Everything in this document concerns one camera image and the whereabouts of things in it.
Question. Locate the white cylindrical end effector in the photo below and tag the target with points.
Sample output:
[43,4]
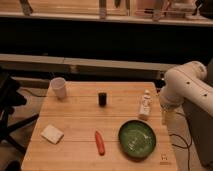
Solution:
[167,115]

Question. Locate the black eraser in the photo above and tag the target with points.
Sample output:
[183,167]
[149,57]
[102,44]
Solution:
[102,99]

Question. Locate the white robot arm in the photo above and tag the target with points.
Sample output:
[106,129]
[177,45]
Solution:
[185,82]

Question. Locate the small white bottle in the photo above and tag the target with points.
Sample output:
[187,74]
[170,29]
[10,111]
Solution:
[145,108]

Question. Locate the green bowl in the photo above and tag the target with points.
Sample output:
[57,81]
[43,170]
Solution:
[137,139]

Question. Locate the orange carrot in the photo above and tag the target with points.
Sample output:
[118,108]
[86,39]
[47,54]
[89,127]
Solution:
[99,143]

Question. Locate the white sponge block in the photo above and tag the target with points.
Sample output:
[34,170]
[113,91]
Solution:
[52,134]

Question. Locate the white paper cup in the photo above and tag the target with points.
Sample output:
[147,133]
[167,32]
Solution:
[58,85]

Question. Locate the black office chair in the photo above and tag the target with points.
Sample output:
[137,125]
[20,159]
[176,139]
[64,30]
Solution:
[9,98]

